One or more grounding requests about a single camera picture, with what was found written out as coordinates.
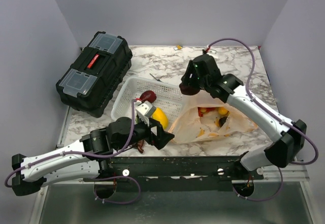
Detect black plastic toolbox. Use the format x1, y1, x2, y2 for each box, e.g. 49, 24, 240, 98
56, 31, 133, 118

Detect yellow fake bell pepper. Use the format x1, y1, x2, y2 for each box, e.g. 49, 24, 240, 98
151, 107, 169, 130

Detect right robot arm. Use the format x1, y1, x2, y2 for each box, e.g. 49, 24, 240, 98
180, 54, 307, 179

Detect orange translucent plastic bag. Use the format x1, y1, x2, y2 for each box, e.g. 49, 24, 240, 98
169, 103, 257, 144

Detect dark maroon fake fruit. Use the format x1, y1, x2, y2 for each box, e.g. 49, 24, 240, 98
179, 83, 200, 96

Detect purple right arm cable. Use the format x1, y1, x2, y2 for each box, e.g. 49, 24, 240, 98
203, 38, 319, 201

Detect black mounting rail base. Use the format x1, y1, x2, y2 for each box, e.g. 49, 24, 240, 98
97, 156, 263, 192

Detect brown faucet tap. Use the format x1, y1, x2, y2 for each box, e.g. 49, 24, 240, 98
133, 140, 145, 154

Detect dark purple fake plum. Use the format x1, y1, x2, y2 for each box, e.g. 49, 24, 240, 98
218, 116, 228, 127

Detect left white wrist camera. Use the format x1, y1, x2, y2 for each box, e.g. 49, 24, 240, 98
135, 100, 156, 126

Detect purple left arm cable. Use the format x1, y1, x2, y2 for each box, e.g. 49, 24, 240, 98
4, 98, 142, 205

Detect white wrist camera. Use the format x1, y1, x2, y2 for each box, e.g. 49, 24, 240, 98
207, 50, 219, 59
135, 100, 156, 126

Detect red fake cherry bunch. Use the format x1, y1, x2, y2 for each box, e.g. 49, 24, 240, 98
198, 107, 216, 117

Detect aluminium rail extrusion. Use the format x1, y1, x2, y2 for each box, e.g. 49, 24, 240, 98
43, 164, 310, 186

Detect white plastic basket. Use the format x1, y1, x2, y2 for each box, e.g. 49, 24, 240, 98
111, 76, 186, 130

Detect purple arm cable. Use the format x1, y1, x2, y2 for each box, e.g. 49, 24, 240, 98
4, 98, 142, 205
203, 38, 319, 201

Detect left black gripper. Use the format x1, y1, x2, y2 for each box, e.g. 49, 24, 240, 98
115, 116, 174, 151

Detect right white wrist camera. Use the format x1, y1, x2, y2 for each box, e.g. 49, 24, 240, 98
207, 50, 219, 59

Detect red fake apple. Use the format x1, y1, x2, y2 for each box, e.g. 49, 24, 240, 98
140, 90, 157, 103

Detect yellow fake fruit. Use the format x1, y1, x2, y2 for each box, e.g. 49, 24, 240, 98
218, 107, 229, 116

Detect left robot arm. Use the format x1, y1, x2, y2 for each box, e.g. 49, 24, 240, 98
9, 117, 175, 196

